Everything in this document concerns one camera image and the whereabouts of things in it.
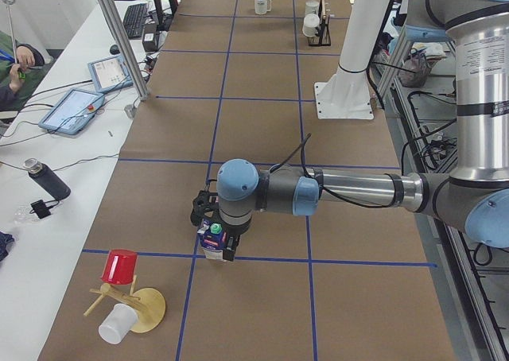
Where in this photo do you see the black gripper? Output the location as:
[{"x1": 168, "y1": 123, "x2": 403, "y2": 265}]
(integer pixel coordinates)
[{"x1": 190, "y1": 189, "x2": 240, "y2": 262}]

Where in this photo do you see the black water bottle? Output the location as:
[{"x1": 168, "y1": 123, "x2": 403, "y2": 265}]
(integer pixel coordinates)
[{"x1": 24, "y1": 158, "x2": 71, "y2": 200}]

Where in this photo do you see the blue Pascual milk carton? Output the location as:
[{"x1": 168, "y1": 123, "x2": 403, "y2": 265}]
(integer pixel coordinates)
[{"x1": 197, "y1": 218, "x2": 227, "y2": 262}]

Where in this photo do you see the black keyboard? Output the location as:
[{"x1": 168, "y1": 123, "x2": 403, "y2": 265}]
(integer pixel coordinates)
[{"x1": 122, "y1": 3, "x2": 148, "y2": 39}]

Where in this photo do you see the teach pendant tablet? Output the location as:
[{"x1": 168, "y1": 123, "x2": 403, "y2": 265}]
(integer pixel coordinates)
[
  {"x1": 38, "y1": 88, "x2": 105, "y2": 136},
  {"x1": 87, "y1": 54, "x2": 133, "y2": 94}
]

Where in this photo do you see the teach pendant tablet far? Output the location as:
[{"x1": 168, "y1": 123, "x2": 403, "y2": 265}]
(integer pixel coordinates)
[{"x1": 87, "y1": 54, "x2": 133, "y2": 94}]

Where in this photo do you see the teach pendant tablet near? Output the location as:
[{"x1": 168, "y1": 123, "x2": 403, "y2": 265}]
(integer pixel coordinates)
[{"x1": 38, "y1": 88, "x2": 105, "y2": 136}]

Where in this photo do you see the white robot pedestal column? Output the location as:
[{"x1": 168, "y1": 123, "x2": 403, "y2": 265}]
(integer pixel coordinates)
[{"x1": 314, "y1": 0, "x2": 394, "y2": 121}]

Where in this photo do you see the white mug on rack upper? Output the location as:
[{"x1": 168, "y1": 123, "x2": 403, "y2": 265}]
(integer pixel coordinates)
[{"x1": 305, "y1": 0, "x2": 320, "y2": 16}]

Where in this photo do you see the wooden mug tree stand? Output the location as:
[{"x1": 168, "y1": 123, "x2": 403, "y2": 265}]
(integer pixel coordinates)
[{"x1": 84, "y1": 277, "x2": 166, "y2": 333}]

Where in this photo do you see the white cup on tree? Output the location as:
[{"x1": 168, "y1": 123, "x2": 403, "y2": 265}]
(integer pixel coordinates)
[{"x1": 98, "y1": 303, "x2": 138, "y2": 344}]

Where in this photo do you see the black power adapter box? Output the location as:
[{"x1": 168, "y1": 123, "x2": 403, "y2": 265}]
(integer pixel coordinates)
[{"x1": 142, "y1": 22, "x2": 160, "y2": 52}]

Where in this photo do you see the black wire mug rack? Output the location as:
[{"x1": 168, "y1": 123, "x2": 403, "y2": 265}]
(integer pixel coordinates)
[{"x1": 306, "y1": 0, "x2": 332, "y2": 47}]

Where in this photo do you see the red plastic cup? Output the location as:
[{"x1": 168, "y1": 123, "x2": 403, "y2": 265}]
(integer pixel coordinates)
[{"x1": 100, "y1": 249, "x2": 138, "y2": 285}]

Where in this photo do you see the white mug grey inside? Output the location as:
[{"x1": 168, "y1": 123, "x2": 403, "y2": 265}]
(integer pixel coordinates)
[{"x1": 254, "y1": 0, "x2": 272, "y2": 15}]

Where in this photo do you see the person in green jacket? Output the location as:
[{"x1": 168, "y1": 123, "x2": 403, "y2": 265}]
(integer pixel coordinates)
[{"x1": 1, "y1": 32, "x2": 46, "y2": 111}]

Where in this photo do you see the aluminium frame post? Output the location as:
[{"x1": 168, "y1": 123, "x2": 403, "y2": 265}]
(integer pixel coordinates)
[{"x1": 98, "y1": 0, "x2": 149, "y2": 101}]

